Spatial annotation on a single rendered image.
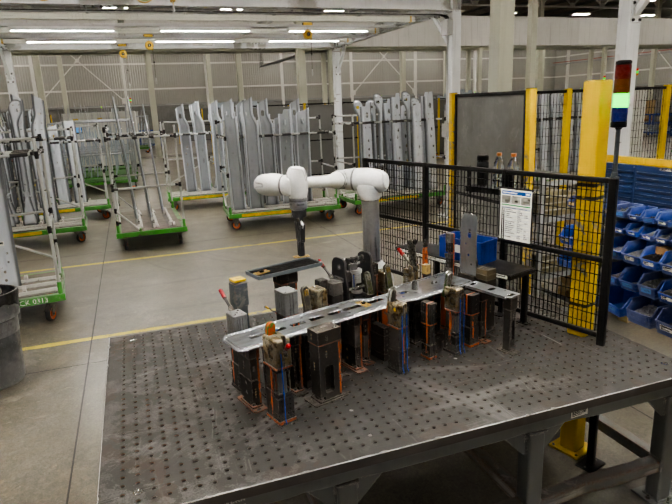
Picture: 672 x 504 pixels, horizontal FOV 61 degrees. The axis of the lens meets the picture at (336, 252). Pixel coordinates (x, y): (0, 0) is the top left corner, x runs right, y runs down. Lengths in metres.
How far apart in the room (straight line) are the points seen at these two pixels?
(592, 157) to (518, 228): 0.56
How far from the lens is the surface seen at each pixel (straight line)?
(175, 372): 2.94
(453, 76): 9.65
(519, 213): 3.29
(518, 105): 4.91
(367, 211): 3.25
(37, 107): 9.97
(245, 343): 2.39
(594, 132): 3.06
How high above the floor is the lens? 1.94
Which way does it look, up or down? 15 degrees down
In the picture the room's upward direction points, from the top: 2 degrees counter-clockwise
